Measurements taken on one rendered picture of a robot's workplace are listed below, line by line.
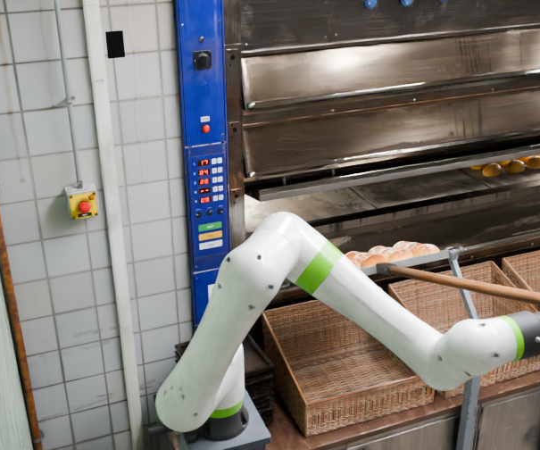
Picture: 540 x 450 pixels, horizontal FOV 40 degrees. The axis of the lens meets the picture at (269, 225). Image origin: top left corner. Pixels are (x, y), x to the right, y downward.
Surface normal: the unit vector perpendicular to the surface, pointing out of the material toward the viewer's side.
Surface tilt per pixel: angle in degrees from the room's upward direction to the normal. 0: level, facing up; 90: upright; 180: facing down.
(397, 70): 70
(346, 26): 90
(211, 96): 90
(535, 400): 90
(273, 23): 90
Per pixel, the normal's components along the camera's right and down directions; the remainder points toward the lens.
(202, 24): 0.37, 0.40
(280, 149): 0.35, 0.07
